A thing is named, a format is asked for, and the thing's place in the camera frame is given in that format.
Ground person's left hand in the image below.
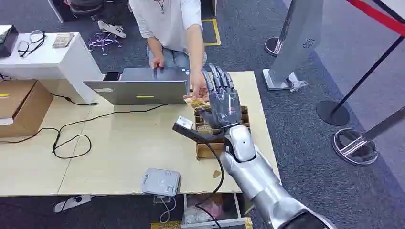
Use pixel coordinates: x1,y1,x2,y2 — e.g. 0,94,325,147
189,71,210,102

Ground person's right hand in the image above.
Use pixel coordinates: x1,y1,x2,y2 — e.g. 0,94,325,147
149,54,165,70

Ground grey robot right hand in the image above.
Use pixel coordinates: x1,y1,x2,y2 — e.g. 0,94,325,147
199,64,243,130

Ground yellow printed card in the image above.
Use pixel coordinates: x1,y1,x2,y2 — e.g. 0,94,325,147
184,96,211,111

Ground grey laptop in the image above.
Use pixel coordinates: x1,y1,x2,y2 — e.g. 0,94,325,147
83,67,191,106

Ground person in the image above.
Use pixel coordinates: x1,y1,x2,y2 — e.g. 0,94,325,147
128,0,209,69

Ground wooden card box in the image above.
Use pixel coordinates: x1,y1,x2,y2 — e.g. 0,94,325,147
193,105,251,161

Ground black smartphone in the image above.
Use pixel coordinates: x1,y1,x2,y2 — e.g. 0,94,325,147
103,71,121,82

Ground white shoe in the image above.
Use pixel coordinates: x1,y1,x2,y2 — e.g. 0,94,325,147
97,19,127,39

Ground chrome chair base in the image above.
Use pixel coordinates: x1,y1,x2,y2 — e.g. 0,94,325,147
87,31,123,57

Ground chrome stanchion behind kiosk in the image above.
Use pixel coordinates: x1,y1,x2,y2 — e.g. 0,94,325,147
264,9,293,57

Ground crumpled white wrapper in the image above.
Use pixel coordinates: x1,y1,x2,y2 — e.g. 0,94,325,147
288,79,309,93

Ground grey kiosk stand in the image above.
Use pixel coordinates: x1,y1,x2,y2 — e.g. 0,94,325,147
262,0,325,91

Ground stack of cards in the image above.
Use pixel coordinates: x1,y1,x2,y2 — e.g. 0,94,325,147
52,32,75,48

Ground small grey box device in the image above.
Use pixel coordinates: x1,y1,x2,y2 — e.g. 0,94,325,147
141,167,182,198

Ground white side cabinet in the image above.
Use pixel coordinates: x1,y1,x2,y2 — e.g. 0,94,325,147
0,32,105,104

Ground open drawer with clutter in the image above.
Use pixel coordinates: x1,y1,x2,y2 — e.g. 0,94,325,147
181,193,247,229

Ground black-framed glasses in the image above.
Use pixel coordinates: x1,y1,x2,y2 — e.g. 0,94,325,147
17,30,47,59

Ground brown cardboard box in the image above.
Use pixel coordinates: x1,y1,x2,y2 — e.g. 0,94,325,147
0,79,54,139

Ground black device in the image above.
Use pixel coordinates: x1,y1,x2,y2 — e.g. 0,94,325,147
0,24,19,59

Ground white desk foot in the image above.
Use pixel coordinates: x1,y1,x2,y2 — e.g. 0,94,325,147
54,194,93,213

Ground red barrier belt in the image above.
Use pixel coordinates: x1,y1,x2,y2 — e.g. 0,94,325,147
345,0,405,36

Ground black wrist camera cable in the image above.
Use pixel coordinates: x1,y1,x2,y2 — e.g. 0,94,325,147
194,141,225,229

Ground black power plug cable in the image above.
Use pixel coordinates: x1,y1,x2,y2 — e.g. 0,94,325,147
50,93,99,107

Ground long black desk cable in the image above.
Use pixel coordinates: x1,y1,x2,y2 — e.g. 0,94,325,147
0,104,166,160

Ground black stanchion post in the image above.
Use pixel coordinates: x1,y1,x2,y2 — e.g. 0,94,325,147
316,35,405,127

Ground white thin cable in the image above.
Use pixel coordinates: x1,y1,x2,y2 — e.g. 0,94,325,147
159,196,177,225

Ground chrome base stanchion post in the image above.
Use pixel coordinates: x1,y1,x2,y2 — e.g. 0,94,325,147
332,105,405,167

